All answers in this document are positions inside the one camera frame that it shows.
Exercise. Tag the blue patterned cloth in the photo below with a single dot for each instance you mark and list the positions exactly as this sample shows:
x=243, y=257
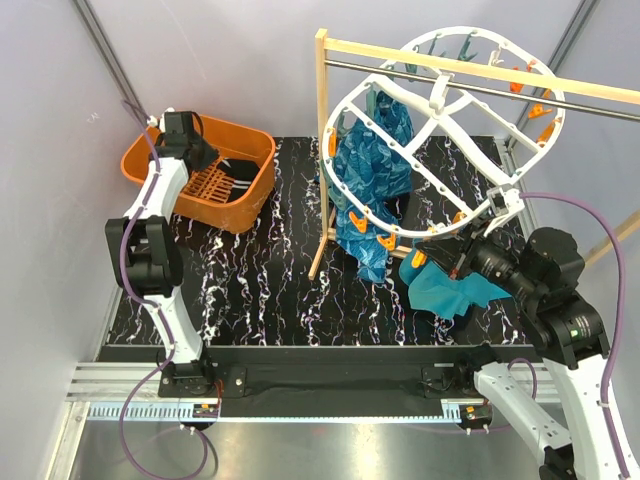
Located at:
x=375, y=174

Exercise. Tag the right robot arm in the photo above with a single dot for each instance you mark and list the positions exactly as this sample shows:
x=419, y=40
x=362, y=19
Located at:
x=569, y=336

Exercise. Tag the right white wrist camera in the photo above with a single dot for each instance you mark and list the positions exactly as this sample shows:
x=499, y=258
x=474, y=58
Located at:
x=505, y=203

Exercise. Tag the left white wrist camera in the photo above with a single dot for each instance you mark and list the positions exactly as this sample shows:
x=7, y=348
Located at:
x=159, y=122

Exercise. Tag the green clothespin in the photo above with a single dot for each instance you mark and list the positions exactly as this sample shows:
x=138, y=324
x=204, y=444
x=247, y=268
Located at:
x=339, y=200

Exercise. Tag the orange clothespin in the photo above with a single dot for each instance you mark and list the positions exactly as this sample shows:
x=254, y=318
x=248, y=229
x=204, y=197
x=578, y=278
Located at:
x=360, y=223
x=389, y=243
x=419, y=259

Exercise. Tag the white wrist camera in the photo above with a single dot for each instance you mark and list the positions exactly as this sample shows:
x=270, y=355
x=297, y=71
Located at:
x=159, y=122
x=505, y=203

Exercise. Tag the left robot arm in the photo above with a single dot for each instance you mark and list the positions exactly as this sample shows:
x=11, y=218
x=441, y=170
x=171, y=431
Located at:
x=146, y=260

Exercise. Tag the teal cloth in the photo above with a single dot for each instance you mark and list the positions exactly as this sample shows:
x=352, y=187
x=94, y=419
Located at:
x=430, y=289

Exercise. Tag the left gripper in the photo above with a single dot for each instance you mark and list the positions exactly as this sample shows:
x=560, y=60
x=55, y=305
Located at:
x=209, y=155

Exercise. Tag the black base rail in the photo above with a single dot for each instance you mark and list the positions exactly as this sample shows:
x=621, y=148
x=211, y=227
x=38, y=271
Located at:
x=379, y=382

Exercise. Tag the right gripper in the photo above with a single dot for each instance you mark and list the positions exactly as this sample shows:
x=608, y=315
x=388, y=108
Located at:
x=452, y=253

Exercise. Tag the black white striped sock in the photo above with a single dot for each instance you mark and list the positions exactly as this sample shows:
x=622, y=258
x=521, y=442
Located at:
x=241, y=171

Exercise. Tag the orange plastic basket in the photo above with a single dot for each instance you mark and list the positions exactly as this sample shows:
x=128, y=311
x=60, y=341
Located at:
x=208, y=197

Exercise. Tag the wooden clothes rack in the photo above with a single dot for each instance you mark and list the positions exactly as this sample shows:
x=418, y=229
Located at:
x=438, y=87

